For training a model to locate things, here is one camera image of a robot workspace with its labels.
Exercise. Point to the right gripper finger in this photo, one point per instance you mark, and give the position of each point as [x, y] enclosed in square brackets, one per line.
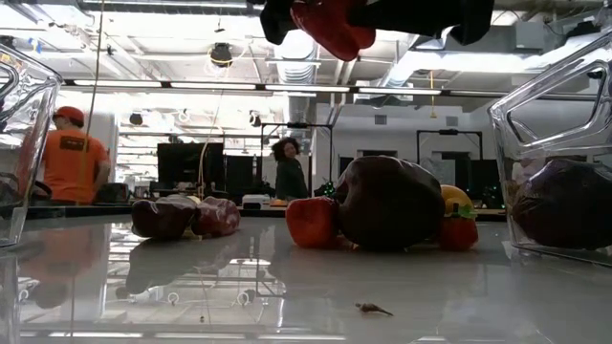
[279, 21]
[430, 14]

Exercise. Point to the red bell pepper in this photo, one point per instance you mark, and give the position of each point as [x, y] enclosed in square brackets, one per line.
[334, 28]

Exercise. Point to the pale yellow produce scrap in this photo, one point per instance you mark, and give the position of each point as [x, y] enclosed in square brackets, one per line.
[192, 234]

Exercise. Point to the round black ceiling device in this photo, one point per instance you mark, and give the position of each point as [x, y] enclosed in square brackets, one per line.
[221, 55]

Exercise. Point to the ceiling light strip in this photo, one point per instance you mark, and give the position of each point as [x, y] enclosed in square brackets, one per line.
[399, 91]
[307, 88]
[117, 83]
[212, 85]

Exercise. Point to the black computer monitor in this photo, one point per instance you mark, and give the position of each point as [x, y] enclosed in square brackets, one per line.
[189, 165]
[485, 181]
[241, 172]

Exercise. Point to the person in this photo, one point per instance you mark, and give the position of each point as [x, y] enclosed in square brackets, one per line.
[289, 181]
[72, 162]

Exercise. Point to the white box device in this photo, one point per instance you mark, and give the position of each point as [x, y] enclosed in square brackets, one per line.
[255, 200]

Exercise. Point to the clear plastic basket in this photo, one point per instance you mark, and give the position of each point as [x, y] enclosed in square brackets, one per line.
[28, 95]
[501, 181]

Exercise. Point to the orange-yellow mango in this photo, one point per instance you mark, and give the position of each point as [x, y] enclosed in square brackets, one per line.
[454, 196]

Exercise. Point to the large dark maroon vegetable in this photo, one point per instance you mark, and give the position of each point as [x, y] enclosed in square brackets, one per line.
[389, 205]

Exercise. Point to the small orange-red pepper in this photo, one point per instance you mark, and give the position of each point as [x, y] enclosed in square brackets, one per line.
[311, 222]

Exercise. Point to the dark purple vegetable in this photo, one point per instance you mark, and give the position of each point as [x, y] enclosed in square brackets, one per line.
[564, 205]

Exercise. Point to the small brown scrap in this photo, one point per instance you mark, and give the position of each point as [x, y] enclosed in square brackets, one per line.
[370, 308]

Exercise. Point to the silver ventilation duct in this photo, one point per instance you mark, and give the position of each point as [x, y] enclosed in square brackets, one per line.
[296, 71]

